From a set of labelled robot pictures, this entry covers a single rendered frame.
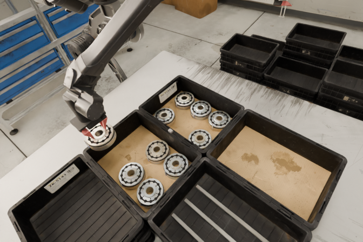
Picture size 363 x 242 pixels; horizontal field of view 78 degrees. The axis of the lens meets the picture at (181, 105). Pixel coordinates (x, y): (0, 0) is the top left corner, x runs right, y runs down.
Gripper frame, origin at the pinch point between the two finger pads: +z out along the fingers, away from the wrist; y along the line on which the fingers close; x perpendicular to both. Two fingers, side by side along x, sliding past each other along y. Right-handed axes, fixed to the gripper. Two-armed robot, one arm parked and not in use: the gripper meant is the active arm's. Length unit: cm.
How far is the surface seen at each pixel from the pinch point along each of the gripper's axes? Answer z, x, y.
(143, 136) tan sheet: 22.9, 1.6, 15.8
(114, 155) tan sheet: 22.7, 4.2, 0.9
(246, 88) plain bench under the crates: 37, -14, 84
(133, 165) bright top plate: 19.9, -7.9, 3.0
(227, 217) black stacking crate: 24, -48, 11
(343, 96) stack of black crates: 57, -60, 131
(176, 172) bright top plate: 19.9, -24.0, 11.8
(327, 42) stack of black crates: 60, -29, 194
